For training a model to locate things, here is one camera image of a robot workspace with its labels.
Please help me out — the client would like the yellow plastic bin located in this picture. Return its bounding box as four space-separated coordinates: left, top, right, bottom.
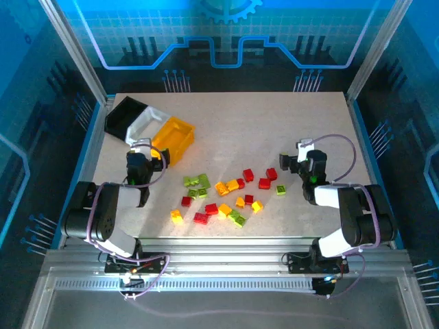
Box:
150 116 196 168

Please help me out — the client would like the white plastic bin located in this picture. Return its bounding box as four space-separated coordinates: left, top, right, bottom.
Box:
125 106 171 147

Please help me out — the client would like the black plastic bin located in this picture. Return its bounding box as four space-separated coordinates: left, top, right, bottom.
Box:
104 95 148 142

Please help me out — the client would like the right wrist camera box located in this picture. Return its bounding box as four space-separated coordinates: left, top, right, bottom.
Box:
296 138 316 162

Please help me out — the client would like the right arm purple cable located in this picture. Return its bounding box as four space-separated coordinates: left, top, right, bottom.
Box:
303 134 382 301

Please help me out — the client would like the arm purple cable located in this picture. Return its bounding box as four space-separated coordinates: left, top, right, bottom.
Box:
303 134 382 301
87 142 171 301

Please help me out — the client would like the aluminium side rail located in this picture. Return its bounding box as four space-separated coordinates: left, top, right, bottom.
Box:
78 97 116 184

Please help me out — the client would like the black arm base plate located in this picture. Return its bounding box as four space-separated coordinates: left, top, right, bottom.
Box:
286 252 350 275
104 252 168 274

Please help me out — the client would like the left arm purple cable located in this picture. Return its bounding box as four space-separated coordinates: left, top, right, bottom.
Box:
87 142 171 301

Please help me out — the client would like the aluminium frame with rails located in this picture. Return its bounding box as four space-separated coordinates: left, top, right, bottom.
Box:
20 235 435 329

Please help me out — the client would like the aluminium corner post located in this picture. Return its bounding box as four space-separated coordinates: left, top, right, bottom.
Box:
38 0 117 106
345 0 415 103

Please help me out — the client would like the grey slotted cable duct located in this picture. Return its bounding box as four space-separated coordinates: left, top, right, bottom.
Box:
54 279 315 293

